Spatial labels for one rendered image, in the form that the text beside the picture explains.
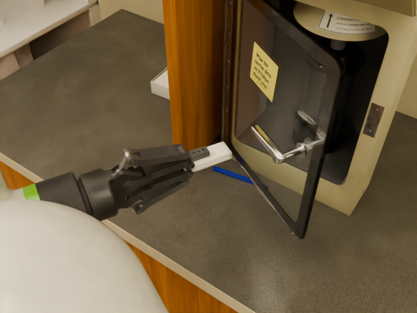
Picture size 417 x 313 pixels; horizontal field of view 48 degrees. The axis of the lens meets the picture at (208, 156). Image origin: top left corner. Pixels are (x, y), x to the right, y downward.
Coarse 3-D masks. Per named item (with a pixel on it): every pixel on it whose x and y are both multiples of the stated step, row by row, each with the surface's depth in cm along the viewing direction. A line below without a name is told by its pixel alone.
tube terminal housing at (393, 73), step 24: (312, 0) 75; (336, 0) 73; (384, 24) 70; (408, 24) 68; (408, 48) 72; (384, 72) 75; (408, 72) 83; (384, 96) 78; (384, 120) 83; (360, 144) 86; (360, 168) 90; (336, 192) 97; (360, 192) 97
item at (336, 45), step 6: (324, 42) 89; (330, 42) 89; (336, 42) 86; (342, 42) 86; (348, 42) 89; (330, 48) 88; (336, 48) 87; (342, 48) 87; (348, 48) 88; (354, 48) 88; (336, 54) 86; (342, 54) 86; (348, 54) 86; (354, 54) 86; (360, 54) 88; (348, 60) 86; (354, 60) 86
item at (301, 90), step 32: (256, 0) 74; (256, 32) 78; (288, 32) 69; (288, 64) 72; (320, 64) 65; (256, 96) 85; (288, 96) 75; (320, 96) 67; (288, 128) 78; (320, 128) 70; (256, 160) 94; (288, 160) 82; (320, 160) 73; (288, 192) 86; (288, 224) 90
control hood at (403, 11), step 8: (360, 0) 67; (368, 0) 66; (376, 0) 64; (384, 0) 63; (392, 0) 62; (400, 0) 61; (408, 0) 60; (416, 0) 60; (384, 8) 66; (392, 8) 65; (400, 8) 63; (408, 8) 62; (416, 8) 63
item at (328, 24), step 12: (300, 12) 82; (312, 12) 80; (324, 12) 78; (300, 24) 82; (312, 24) 80; (324, 24) 78; (336, 24) 77; (348, 24) 77; (360, 24) 77; (372, 24) 77; (324, 36) 79; (336, 36) 78; (348, 36) 78; (360, 36) 78; (372, 36) 78
